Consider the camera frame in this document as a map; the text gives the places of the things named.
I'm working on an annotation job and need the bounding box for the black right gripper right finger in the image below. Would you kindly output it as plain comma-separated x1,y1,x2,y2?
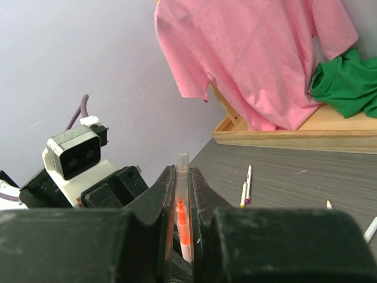
188,167,236,282

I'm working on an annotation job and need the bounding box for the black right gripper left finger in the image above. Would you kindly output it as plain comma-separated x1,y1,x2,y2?
123,165,176,282

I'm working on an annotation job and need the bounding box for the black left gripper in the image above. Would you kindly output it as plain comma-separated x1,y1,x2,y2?
19,166,148,208

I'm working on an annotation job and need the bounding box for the orange highlighter pen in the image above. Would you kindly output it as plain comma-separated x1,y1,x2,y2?
176,201,192,263

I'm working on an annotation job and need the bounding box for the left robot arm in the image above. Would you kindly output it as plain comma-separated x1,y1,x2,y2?
1,166,148,209

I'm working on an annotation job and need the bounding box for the white pen yellow end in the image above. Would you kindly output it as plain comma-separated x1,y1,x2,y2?
240,181,247,208

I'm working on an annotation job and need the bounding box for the white pen purple end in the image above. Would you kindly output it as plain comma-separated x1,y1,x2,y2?
245,164,252,204

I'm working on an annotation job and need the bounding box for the white marker orange tip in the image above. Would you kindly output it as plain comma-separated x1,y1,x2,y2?
326,199,333,210

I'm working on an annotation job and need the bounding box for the wooden rack base tray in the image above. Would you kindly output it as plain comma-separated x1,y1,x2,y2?
212,105,376,154

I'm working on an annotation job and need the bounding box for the pink shirt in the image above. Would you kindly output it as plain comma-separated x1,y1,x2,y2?
154,0,358,131

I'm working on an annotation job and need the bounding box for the white marker blue end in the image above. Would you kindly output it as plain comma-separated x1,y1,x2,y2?
363,217,377,243

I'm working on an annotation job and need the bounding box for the green cloth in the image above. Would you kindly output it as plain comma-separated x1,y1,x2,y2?
310,48,376,119

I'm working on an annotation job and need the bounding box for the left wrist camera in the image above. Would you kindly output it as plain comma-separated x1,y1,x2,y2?
41,114,118,207

